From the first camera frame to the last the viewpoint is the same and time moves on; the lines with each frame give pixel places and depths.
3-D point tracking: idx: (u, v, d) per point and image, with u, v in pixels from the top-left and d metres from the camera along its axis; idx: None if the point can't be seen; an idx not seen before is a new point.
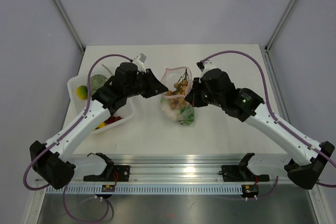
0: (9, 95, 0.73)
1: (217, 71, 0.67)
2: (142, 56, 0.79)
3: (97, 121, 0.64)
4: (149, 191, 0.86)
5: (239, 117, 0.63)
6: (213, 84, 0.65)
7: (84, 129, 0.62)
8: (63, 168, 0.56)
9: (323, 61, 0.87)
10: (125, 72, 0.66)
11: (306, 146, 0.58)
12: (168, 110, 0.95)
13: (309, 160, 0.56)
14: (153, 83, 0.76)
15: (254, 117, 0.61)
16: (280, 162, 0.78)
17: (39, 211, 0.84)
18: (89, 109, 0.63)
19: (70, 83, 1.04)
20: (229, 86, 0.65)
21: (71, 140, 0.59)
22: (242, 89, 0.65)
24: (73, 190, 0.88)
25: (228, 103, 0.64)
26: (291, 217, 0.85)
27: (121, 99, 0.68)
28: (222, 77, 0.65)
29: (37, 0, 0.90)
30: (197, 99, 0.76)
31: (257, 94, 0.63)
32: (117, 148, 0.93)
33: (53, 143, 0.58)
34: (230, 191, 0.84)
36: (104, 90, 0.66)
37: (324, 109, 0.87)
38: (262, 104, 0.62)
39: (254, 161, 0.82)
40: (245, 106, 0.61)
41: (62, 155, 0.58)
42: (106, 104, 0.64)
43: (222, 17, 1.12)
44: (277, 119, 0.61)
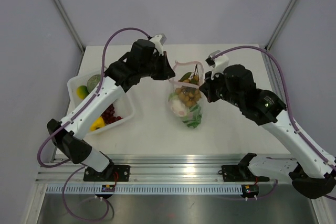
0: (9, 96, 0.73)
1: (239, 67, 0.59)
2: (163, 36, 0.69)
3: (109, 99, 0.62)
4: (149, 191, 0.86)
5: (258, 120, 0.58)
6: (234, 82, 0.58)
7: (97, 108, 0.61)
8: (79, 145, 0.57)
9: (322, 62, 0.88)
10: (142, 47, 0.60)
11: (323, 160, 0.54)
12: (181, 108, 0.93)
13: (322, 175, 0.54)
14: (167, 67, 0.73)
15: (274, 124, 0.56)
16: (284, 168, 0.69)
17: (39, 211, 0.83)
18: (102, 87, 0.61)
19: (70, 83, 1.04)
20: (251, 86, 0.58)
21: (85, 118, 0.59)
22: (263, 92, 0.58)
24: (73, 190, 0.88)
25: (248, 104, 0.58)
26: (290, 217, 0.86)
27: (135, 76, 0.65)
28: (245, 77, 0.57)
29: (36, 0, 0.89)
30: (211, 96, 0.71)
31: (279, 98, 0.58)
32: (118, 147, 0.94)
33: (67, 121, 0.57)
34: (230, 191, 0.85)
36: (117, 65, 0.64)
37: (323, 109, 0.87)
38: (284, 111, 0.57)
39: (256, 161, 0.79)
40: (268, 110, 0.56)
41: (76, 134, 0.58)
42: (118, 81, 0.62)
43: (222, 17, 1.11)
44: (298, 129, 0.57)
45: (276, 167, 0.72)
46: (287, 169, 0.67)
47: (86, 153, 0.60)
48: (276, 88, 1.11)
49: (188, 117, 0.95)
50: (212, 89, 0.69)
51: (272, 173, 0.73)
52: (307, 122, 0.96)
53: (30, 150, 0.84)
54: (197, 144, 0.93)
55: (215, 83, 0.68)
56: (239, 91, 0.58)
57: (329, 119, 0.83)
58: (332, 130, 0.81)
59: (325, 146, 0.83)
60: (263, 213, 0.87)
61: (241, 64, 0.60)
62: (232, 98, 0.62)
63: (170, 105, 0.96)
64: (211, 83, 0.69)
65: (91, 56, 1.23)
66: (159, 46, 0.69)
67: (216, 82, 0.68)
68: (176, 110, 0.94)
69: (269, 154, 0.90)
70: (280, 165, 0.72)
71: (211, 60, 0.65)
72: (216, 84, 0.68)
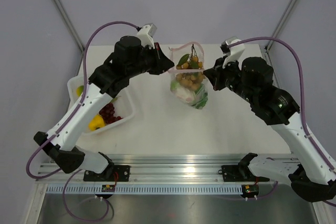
0: (9, 95, 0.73)
1: (259, 61, 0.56)
2: (153, 28, 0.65)
3: (95, 107, 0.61)
4: (149, 191, 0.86)
5: (268, 119, 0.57)
6: (252, 77, 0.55)
7: (83, 118, 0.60)
8: (68, 157, 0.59)
9: (322, 62, 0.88)
10: (125, 47, 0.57)
11: (328, 167, 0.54)
12: (188, 94, 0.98)
13: (326, 182, 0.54)
14: (161, 61, 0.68)
15: (285, 126, 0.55)
16: (284, 169, 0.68)
17: (39, 211, 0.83)
18: (86, 96, 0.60)
19: (70, 83, 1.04)
20: (269, 83, 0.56)
21: (70, 130, 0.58)
22: (279, 90, 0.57)
24: (72, 190, 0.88)
25: (261, 103, 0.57)
26: (291, 217, 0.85)
27: (123, 79, 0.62)
28: (266, 73, 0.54)
29: None
30: (219, 83, 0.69)
31: (294, 100, 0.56)
32: (117, 147, 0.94)
33: (53, 135, 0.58)
34: (230, 191, 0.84)
36: (102, 68, 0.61)
37: (323, 109, 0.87)
38: (297, 114, 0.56)
39: (255, 161, 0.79)
40: (280, 111, 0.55)
41: (63, 147, 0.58)
42: (105, 87, 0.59)
43: (222, 17, 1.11)
44: (309, 134, 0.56)
45: (276, 168, 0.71)
46: (287, 171, 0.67)
47: (79, 162, 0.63)
48: None
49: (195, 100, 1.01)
50: (222, 77, 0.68)
51: (272, 174, 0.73)
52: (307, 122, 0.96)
53: (30, 150, 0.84)
54: (197, 144, 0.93)
55: (227, 72, 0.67)
56: (254, 87, 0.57)
57: (329, 119, 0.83)
58: (332, 130, 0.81)
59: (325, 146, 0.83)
60: (263, 213, 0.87)
61: (262, 59, 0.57)
62: (244, 93, 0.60)
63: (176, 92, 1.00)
64: (222, 71, 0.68)
65: (91, 56, 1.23)
66: (150, 39, 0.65)
67: (227, 71, 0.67)
68: (182, 97, 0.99)
69: (269, 154, 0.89)
70: (280, 167, 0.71)
71: (227, 47, 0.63)
72: (226, 73, 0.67)
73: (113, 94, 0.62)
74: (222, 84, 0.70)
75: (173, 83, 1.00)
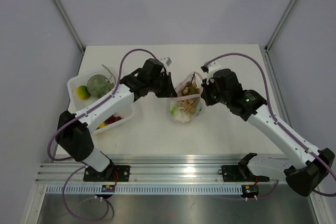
0: (9, 95, 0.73)
1: (227, 70, 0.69)
2: (169, 60, 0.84)
3: (122, 103, 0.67)
4: (149, 191, 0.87)
5: (242, 116, 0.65)
6: (221, 81, 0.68)
7: (112, 108, 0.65)
8: (86, 139, 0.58)
9: (322, 62, 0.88)
10: (153, 64, 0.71)
11: (303, 149, 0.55)
12: (185, 117, 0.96)
13: (304, 163, 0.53)
14: (170, 85, 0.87)
15: (254, 116, 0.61)
16: (281, 166, 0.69)
17: (39, 211, 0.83)
18: (117, 91, 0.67)
19: (70, 83, 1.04)
20: (235, 86, 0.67)
21: (100, 114, 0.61)
22: (249, 91, 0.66)
24: (73, 190, 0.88)
25: (233, 101, 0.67)
26: (291, 217, 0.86)
27: (145, 88, 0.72)
28: (230, 77, 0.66)
29: None
30: (208, 99, 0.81)
31: (262, 97, 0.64)
32: (117, 147, 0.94)
33: (83, 114, 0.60)
34: (230, 191, 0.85)
36: (131, 77, 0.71)
37: (323, 109, 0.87)
38: (265, 106, 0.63)
39: (255, 160, 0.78)
40: (248, 104, 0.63)
41: (89, 126, 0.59)
42: (133, 88, 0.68)
43: (222, 17, 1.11)
44: (277, 120, 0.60)
45: (273, 165, 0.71)
46: (283, 168, 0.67)
47: (87, 152, 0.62)
48: (278, 95, 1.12)
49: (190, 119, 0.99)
50: (208, 93, 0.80)
51: (269, 171, 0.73)
52: (306, 123, 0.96)
53: (30, 150, 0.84)
54: (197, 144, 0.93)
55: (210, 87, 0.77)
56: (225, 91, 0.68)
57: (329, 119, 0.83)
58: (332, 130, 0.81)
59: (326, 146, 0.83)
60: (263, 213, 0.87)
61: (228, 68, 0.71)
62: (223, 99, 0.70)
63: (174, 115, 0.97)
64: (207, 87, 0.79)
65: (91, 56, 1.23)
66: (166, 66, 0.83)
67: (211, 87, 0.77)
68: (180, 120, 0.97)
69: (269, 154, 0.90)
70: (277, 163, 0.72)
71: (206, 66, 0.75)
72: (210, 88, 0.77)
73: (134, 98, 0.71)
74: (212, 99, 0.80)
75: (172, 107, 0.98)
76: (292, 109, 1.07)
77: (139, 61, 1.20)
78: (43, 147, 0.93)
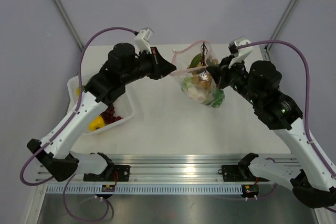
0: (9, 95, 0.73)
1: (268, 66, 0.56)
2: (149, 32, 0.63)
3: (90, 116, 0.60)
4: (149, 191, 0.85)
5: (270, 124, 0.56)
6: (260, 81, 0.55)
7: (78, 126, 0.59)
8: (60, 166, 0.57)
9: (323, 62, 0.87)
10: (118, 57, 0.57)
11: (331, 173, 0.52)
12: (200, 94, 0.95)
13: (327, 189, 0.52)
14: (159, 65, 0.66)
15: (287, 131, 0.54)
16: (286, 173, 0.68)
17: (39, 211, 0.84)
18: (81, 105, 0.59)
19: (70, 83, 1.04)
20: (275, 88, 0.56)
21: (64, 139, 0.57)
22: (283, 95, 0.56)
24: (73, 190, 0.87)
25: (265, 105, 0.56)
26: (291, 217, 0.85)
27: (119, 88, 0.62)
28: (274, 79, 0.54)
29: None
30: (223, 82, 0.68)
31: (297, 106, 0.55)
32: (117, 147, 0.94)
33: (46, 143, 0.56)
34: (230, 191, 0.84)
36: (98, 77, 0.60)
37: (323, 108, 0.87)
38: (300, 119, 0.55)
39: (256, 162, 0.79)
40: (283, 116, 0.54)
41: (56, 154, 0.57)
42: (100, 96, 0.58)
43: (223, 17, 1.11)
44: (312, 140, 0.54)
45: (277, 171, 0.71)
46: (289, 176, 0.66)
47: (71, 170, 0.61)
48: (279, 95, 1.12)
49: (208, 99, 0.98)
50: (227, 77, 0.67)
51: (272, 177, 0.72)
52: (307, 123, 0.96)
53: (30, 150, 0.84)
54: (197, 144, 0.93)
55: (232, 73, 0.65)
56: (261, 91, 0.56)
57: (329, 118, 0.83)
58: (332, 130, 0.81)
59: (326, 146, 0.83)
60: (263, 213, 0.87)
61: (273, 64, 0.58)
62: (249, 95, 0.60)
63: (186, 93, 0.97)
64: (227, 71, 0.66)
65: (91, 56, 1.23)
66: (146, 44, 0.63)
67: (232, 72, 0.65)
68: (193, 96, 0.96)
69: (269, 154, 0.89)
70: (281, 170, 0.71)
71: (235, 48, 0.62)
72: (232, 73, 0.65)
73: (108, 103, 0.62)
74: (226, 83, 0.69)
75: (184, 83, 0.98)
76: None
77: None
78: None
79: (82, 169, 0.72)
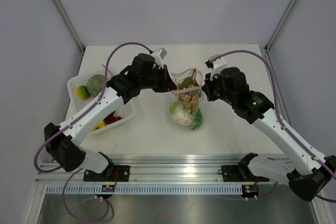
0: (9, 95, 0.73)
1: (234, 69, 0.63)
2: (164, 51, 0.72)
3: (108, 109, 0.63)
4: (149, 191, 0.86)
5: (248, 119, 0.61)
6: (229, 82, 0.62)
7: (97, 115, 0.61)
8: (74, 151, 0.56)
9: (322, 62, 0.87)
10: (143, 61, 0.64)
11: (310, 156, 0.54)
12: (186, 117, 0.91)
13: (310, 170, 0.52)
14: (167, 80, 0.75)
15: (262, 120, 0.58)
16: (283, 169, 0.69)
17: (39, 211, 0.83)
18: (103, 96, 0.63)
19: (70, 83, 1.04)
20: (244, 87, 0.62)
21: (84, 124, 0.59)
22: (253, 93, 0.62)
24: (73, 190, 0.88)
25: (239, 103, 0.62)
26: (290, 217, 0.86)
27: (136, 89, 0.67)
28: (239, 77, 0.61)
29: None
30: (211, 94, 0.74)
31: (268, 99, 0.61)
32: (117, 147, 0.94)
33: (66, 126, 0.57)
34: (230, 191, 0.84)
36: (119, 78, 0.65)
37: (324, 109, 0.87)
38: (272, 109, 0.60)
39: (255, 161, 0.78)
40: (255, 108, 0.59)
41: (74, 138, 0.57)
42: (121, 92, 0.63)
43: (222, 17, 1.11)
44: (285, 126, 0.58)
45: (275, 168, 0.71)
46: (286, 171, 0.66)
47: (79, 159, 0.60)
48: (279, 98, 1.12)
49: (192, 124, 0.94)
50: (211, 88, 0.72)
51: (271, 174, 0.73)
52: (306, 123, 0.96)
53: (30, 150, 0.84)
54: (197, 144, 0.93)
55: (213, 82, 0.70)
56: (232, 91, 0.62)
57: (329, 119, 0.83)
58: (332, 130, 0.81)
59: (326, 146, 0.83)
60: (263, 213, 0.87)
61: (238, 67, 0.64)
62: (227, 98, 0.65)
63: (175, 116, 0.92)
64: (210, 83, 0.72)
65: (91, 56, 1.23)
66: (160, 61, 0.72)
67: (214, 82, 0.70)
68: (180, 120, 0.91)
69: (269, 154, 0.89)
70: (279, 167, 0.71)
71: (210, 63, 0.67)
72: (213, 83, 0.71)
73: (124, 102, 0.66)
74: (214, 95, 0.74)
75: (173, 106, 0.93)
76: (292, 109, 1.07)
77: None
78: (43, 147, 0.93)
79: (87, 164, 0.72)
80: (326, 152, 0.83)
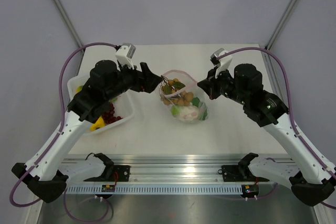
0: (9, 95, 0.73)
1: (251, 66, 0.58)
2: (131, 49, 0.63)
3: (75, 135, 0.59)
4: (148, 191, 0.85)
5: (259, 121, 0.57)
6: (243, 81, 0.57)
7: (63, 147, 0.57)
8: (46, 189, 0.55)
9: (322, 62, 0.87)
10: (100, 74, 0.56)
11: (321, 166, 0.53)
12: (192, 110, 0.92)
13: (320, 181, 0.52)
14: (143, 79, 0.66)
15: (274, 126, 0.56)
16: (285, 172, 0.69)
17: (39, 212, 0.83)
18: (65, 124, 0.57)
19: (70, 82, 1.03)
20: (259, 87, 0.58)
21: (50, 161, 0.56)
22: (269, 94, 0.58)
24: (72, 190, 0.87)
25: (252, 104, 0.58)
26: (291, 217, 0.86)
27: (102, 105, 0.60)
28: (256, 77, 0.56)
29: (36, 0, 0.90)
30: (214, 93, 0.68)
31: (282, 102, 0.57)
32: (117, 147, 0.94)
33: (32, 166, 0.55)
34: (230, 191, 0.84)
36: (80, 96, 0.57)
37: (324, 108, 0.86)
38: (286, 115, 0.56)
39: (256, 162, 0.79)
40: (269, 112, 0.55)
41: (43, 177, 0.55)
42: (83, 114, 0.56)
43: (222, 17, 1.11)
44: (298, 133, 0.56)
45: (277, 170, 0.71)
46: (288, 174, 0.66)
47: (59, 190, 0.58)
48: (277, 89, 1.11)
49: (200, 114, 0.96)
50: (216, 87, 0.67)
51: (272, 176, 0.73)
52: (307, 123, 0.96)
53: (30, 150, 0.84)
54: (198, 144, 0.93)
55: (220, 81, 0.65)
56: (245, 91, 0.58)
57: (329, 118, 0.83)
58: (332, 130, 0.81)
59: (326, 146, 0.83)
60: (263, 213, 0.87)
61: (252, 65, 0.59)
62: (239, 97, 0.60)
63: (182, 118, 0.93)
64: (216, 81, 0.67)
65: (90, 56, 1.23)
66: (128, 61, 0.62)
67: (221, 80, 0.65)
68: (189, 115, 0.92)
69: (269, 154, 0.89)
70: (281, 169, 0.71)
71: (217, 60, 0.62)
72: (220, 81, 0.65)
73: (93, 120, 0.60)
74: (218, 93, 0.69)
75: (174, 108, 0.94)
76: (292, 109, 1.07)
77: (139, 61, 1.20)
78: None
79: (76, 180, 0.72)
80: (326, 152, 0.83)
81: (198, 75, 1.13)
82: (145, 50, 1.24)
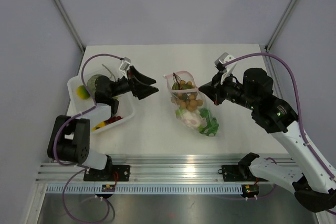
0: (9, 95, 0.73)
1: (262, 72, 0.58)
2: (126, 63, 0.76)
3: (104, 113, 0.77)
4: (149, 191, 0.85)
5: (267, 128, 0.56)
6: (253, 86, 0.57)
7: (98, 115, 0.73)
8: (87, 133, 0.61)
9: (323, 62, 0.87)
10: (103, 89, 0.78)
11: (328, 176, 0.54)
12: (195, 117, 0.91)
13: (327, 191, 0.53)
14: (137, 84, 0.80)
15: (283, 134, 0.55)
16: (287, 176, 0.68)
17: (39, 211, 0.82)
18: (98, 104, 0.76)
19: (70, 83, 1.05)
20: (269, 94, 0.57)
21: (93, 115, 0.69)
22: (279, 100, 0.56)
24: (74, 190, 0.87)
25: (262, 110, 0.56)
26: (290, 217, 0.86)
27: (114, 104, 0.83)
28: (266, 83, 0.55)
29: (36, 0, 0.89)
30: (219, 98, 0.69)
31: (293, 109, 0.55)
32: (117, 147, 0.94)
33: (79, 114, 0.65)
34: (230, 191, 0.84)
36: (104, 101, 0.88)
37: (324, 109, 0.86)
38: (295, 122, 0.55)
39: (258, 163, 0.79)
40: (279, 119, 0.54)
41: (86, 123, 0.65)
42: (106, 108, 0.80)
43: (222, 17, 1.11)
44: (308, 142, 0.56)
45: (279, 173, 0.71)
46: (292, 179, 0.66)
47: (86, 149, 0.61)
48: (276, 88, 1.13)
49: (202, 126, 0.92)
50: (222, 93, 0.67)
51: (272, 177, 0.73)
52: (306, 123, 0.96)
53: (30, 150, 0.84)
54: (197, 145, 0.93)
55: (226, 86, 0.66)
56: (255, 96, 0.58)
57: (330, 119, 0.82)
58: (332, 131, 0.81)
59: (326, 146, 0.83)
60: (263, 213, 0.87)
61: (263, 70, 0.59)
62: (248, 103, 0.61)
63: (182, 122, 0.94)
64: (221, 87, 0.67)
65: (90, 56, 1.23)
66: (123, 74, 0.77)
67: (228, 85, 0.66)
68: (188, 121, 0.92)
69: (269, 154, 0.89)
70: (282, 172, 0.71)
71: (222, 66, 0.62)
72: (227, 87, 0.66)
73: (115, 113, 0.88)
74: (222, 98, 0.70)
75: (177, 111, 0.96)
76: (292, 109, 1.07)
77: (139, 61, 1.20)
78: (43, 148, 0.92)
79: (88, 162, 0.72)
80: (325, 153, 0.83)
81: (198, 75, 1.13)
82: (144, 50, 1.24)
